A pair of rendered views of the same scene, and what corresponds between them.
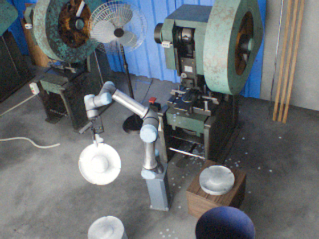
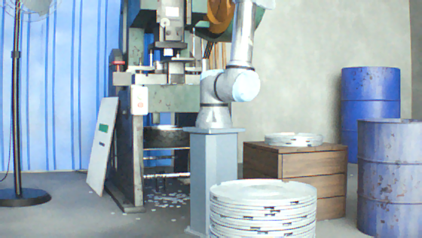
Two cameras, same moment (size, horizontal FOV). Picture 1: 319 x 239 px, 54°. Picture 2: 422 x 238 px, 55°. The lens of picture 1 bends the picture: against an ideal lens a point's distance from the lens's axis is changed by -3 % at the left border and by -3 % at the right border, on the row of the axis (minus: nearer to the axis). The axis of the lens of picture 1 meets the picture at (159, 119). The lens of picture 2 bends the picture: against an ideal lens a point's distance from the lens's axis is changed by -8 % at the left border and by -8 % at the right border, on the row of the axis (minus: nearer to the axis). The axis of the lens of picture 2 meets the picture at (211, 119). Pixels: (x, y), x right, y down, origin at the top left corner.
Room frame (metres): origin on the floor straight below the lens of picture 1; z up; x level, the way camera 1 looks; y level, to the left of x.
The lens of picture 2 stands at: (0.93, 1.61, 0.55)
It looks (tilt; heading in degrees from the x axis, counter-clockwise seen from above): 2 degrees down; 303
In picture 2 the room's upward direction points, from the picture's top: straight up
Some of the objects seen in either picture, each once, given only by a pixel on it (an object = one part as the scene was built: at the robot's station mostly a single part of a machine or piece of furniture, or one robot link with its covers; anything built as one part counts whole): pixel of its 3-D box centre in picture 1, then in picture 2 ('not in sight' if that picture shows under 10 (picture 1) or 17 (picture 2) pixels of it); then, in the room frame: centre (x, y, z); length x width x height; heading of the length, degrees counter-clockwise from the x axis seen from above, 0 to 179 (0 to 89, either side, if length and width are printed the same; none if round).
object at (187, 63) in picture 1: (190, 69); (169, 17); (2.48, -0.34, 1.04); 0.17 x 0.15 x 0.30; 145
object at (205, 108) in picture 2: (154, 166); (213, 115); (1.90, 0.10, 0.50); 0.15 x 0.15 x 0.10
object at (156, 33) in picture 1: (166, 34); not in sight; (2.67, -0.17, 1.31); 0.22 x 0.12 x 0.22; 145
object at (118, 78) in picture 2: (155, 111); (121, 89); (2.50, 0.02, 0.62); 0.10 x 0.06 x 0.20; 55
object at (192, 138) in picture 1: (197, 128); (166, 144); (2.52, -0.37, 0.31); 0.43 x 0.42 x 0.01; 55
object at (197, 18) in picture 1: (200, 78); (160, 56); (2.63, -0.45, 0.83); 0.79 x 0.43 x 1.34; 145
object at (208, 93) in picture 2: (152, 157); (215, 86); (1.89, 0.11, 0.62); 0.13 x 0.12 x 0.14; 165
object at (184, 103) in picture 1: (186, 106); (176, 71); (2.37, -0.27, 0.72); 0.25 x 0.14 x 0.14; 145
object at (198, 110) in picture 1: (195, 99); (167, 80); (2.51, -0.37, 0.68); 0.45 x 0.30 x 0.06; 55
